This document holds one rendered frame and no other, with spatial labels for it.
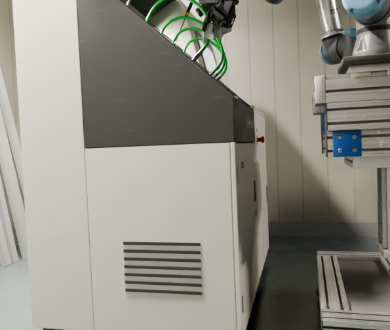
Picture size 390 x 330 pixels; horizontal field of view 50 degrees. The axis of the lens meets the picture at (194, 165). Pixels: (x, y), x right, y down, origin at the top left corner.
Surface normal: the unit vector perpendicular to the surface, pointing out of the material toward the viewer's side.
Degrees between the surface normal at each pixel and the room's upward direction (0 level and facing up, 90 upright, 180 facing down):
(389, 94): 90
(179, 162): 90
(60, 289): 90
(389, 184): 90
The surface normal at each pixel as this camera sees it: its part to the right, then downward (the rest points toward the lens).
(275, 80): -0.26, 0.06
